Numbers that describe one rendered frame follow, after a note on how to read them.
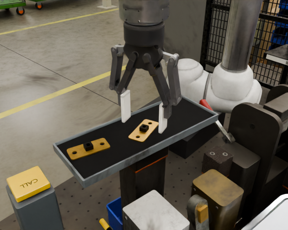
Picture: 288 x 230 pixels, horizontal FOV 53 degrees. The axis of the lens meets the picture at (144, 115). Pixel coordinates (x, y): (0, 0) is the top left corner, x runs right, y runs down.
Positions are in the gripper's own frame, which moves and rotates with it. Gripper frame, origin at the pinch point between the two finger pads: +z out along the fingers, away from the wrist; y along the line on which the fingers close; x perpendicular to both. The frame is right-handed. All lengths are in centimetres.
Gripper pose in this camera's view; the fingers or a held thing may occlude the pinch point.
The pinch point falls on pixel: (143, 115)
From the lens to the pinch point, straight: 62.8
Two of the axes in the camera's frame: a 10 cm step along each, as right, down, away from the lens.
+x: 4.6, -4.7, 7.5
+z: 0.0, 8.5, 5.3
